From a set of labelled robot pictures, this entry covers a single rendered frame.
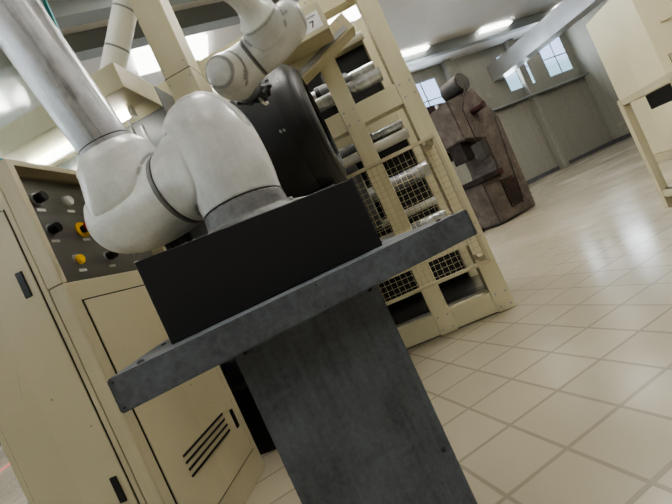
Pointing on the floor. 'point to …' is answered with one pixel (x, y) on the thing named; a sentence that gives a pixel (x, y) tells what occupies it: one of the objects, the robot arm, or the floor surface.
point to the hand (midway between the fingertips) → (262, 99)
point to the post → (169, 47)
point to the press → (481, 153)
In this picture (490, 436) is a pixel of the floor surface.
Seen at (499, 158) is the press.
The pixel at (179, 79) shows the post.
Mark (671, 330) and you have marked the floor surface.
